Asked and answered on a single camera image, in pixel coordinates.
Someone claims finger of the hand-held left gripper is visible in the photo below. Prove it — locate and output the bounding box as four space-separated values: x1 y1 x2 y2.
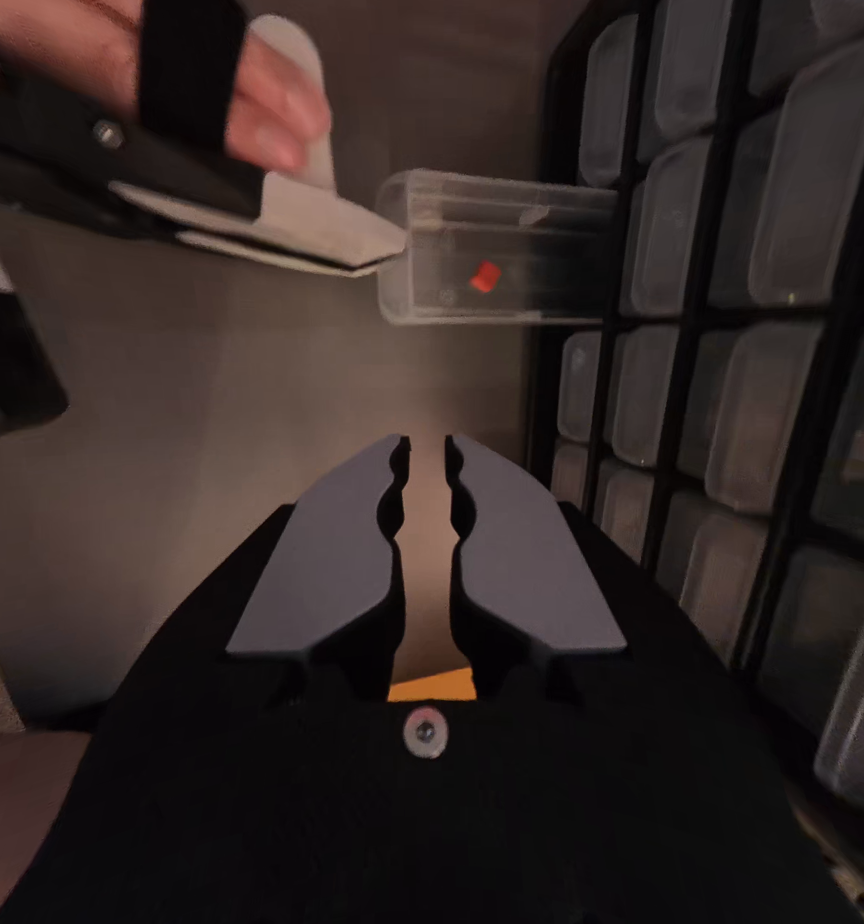
256 15 407 268
173 217 390 280

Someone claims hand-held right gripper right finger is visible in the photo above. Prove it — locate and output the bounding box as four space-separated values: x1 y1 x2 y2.
444 434 628 658

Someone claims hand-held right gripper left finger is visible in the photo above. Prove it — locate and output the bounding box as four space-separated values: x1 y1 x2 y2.
228 434 411 661

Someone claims yellow plastic bin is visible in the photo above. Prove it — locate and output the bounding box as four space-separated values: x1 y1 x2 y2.
389 667 478 703

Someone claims clear plastic drawer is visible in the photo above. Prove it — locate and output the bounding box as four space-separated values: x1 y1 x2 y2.
375 169 621 327

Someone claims black drawer cabinet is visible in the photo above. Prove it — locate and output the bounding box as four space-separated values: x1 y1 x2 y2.
526 0 864 853

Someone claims person's left hand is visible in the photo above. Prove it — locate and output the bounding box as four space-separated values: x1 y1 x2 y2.
0 0 332 176

